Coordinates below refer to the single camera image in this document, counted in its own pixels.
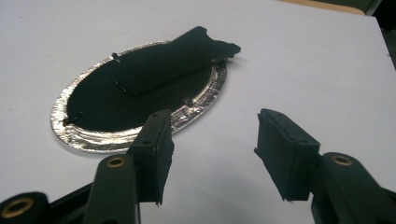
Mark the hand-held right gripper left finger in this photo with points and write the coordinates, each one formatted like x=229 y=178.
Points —
x=149 y=149

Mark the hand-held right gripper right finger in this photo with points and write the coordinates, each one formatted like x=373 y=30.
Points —
x=286 y=149

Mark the oval silver photo frame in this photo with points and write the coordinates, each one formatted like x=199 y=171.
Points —
x=102 y=109

